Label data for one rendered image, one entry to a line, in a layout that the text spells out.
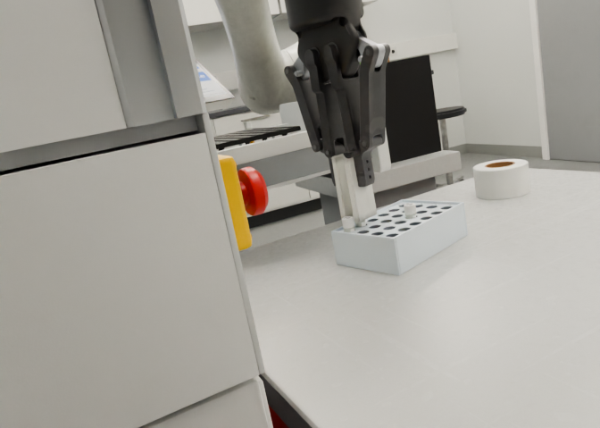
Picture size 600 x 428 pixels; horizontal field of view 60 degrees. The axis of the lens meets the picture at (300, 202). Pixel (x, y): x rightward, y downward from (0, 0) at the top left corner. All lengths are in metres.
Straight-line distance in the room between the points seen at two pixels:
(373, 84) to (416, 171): 0.61
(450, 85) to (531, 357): 5.21
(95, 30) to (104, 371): 0.16
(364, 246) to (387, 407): 0.23
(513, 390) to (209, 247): 0.19
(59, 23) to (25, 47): 0.02
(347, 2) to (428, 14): 4.94
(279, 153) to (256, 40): 0.47
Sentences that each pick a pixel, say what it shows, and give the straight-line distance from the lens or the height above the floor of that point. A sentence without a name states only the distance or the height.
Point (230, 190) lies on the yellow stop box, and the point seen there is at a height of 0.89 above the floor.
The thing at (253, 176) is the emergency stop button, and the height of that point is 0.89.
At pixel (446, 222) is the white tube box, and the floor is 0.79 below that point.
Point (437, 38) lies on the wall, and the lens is 5.42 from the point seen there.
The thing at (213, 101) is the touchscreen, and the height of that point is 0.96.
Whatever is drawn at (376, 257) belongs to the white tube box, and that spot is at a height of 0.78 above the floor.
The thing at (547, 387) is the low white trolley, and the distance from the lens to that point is 0.34.
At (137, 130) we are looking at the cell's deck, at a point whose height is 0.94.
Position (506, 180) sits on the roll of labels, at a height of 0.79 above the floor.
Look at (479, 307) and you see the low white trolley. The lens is 0.43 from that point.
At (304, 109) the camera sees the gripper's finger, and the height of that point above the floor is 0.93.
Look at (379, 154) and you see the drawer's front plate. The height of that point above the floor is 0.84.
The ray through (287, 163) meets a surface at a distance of 0.66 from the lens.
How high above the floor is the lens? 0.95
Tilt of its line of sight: 12 degrees down
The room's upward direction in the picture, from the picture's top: 11 degrees counter-clockwise
